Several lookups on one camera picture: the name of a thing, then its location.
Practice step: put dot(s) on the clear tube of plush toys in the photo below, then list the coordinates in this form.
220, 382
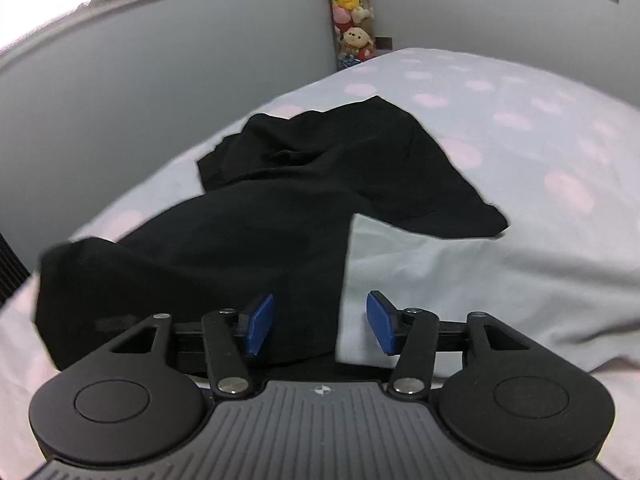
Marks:
352, 10

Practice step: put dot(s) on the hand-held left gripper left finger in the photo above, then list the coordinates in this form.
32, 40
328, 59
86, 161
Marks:
258, 325

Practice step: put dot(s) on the light grey garment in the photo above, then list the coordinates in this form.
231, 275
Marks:
475, 280

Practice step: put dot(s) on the black wall socket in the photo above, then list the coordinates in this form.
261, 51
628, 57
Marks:
383, 44

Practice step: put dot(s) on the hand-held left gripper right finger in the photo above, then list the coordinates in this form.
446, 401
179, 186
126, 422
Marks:
382, 322

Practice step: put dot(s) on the polka dot bed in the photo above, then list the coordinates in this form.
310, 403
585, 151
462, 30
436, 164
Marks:
550, 125

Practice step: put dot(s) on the black garment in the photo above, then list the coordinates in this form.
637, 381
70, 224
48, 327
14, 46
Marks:
300, 185

